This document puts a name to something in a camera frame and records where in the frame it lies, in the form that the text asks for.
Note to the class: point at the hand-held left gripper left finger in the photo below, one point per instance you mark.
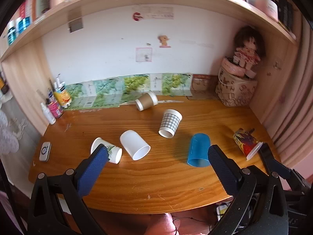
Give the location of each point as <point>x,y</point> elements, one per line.
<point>93,170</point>

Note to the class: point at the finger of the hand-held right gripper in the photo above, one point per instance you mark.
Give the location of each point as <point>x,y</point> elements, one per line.
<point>269,158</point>

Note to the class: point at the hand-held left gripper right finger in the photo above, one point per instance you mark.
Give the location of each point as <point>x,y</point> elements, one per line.
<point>223,170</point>

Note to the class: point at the colourful printed paper cup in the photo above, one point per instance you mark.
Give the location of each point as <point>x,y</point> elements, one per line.
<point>245,142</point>

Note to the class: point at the white cup with leaf print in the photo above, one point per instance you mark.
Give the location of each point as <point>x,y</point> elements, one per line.
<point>111,151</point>

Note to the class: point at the blue plastic cup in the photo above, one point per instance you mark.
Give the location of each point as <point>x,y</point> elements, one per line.
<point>199,149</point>

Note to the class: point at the plain white cup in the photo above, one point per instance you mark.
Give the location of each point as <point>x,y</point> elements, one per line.
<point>134,145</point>

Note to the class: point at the grey checked paper cup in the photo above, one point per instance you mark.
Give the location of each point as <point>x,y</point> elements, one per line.
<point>170,123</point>

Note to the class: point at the brown paper cup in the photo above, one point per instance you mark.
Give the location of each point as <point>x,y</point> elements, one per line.
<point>146,100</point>

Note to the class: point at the pink cup with label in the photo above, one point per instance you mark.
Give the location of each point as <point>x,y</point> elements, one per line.
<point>266,6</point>

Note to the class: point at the white power strip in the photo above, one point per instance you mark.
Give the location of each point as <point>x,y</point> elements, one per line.
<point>221,209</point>

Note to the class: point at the small white square device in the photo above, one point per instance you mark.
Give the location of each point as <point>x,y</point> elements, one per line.
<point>45,151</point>

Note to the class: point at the pink curtain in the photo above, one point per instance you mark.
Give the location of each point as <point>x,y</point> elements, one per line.
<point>297,98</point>

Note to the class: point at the white spray bottle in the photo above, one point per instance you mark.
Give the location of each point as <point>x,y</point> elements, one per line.
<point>48,114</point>

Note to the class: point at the pink printed bottle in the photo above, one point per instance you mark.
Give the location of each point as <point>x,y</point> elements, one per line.
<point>55,109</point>

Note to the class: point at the beige woven basket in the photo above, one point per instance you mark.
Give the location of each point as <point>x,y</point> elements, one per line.
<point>234,89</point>

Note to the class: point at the orange and yellow bottle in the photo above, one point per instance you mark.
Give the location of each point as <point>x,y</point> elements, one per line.
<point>63,97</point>

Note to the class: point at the person's leg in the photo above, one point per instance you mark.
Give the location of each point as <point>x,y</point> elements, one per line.
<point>160,225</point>

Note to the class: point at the dark blue tube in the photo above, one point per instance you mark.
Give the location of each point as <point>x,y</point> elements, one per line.
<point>50,95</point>

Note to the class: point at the green leaf print boxes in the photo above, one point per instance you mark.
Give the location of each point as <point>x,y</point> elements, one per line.
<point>127,90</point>

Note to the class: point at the white lace cloth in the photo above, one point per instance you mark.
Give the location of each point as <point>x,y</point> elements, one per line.
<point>8,132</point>

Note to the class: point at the white slim tube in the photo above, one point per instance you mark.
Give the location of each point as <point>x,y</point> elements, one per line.
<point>58,80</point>

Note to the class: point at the pink round box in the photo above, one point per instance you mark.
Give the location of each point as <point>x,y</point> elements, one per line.
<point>232,66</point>

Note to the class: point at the brown-haired rag doll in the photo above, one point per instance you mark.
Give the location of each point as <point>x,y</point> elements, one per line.
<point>247,50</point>

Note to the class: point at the black books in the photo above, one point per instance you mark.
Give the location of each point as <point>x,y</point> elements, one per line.
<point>286,12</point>

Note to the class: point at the teal jar with white lid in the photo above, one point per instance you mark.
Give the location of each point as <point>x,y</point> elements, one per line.
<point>23,24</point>
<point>11,34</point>

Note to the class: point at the pink square wall sticker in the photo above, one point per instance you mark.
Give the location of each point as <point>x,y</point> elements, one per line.
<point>144,54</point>

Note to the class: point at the yellow cartoon wall sticker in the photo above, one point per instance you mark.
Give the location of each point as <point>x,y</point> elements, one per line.
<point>163,41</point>

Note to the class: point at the grey wall hook plate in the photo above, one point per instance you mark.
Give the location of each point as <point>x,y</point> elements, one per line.
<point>75,25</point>

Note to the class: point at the red wall sticker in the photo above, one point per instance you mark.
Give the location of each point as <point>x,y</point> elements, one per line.
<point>137,16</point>

